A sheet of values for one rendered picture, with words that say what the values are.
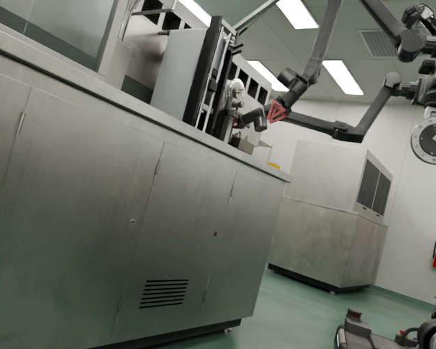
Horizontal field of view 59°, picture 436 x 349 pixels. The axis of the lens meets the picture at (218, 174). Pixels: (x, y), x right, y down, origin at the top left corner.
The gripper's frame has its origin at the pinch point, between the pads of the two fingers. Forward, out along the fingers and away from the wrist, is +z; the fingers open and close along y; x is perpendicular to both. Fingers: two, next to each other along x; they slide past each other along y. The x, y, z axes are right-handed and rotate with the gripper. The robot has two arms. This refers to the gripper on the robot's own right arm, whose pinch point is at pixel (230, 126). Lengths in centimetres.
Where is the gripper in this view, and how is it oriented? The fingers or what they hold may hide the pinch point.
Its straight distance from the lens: 215.5
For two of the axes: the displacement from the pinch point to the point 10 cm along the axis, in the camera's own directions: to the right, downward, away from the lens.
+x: -1.7, -9.2, 3.5
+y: 5.5, 2.0, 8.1
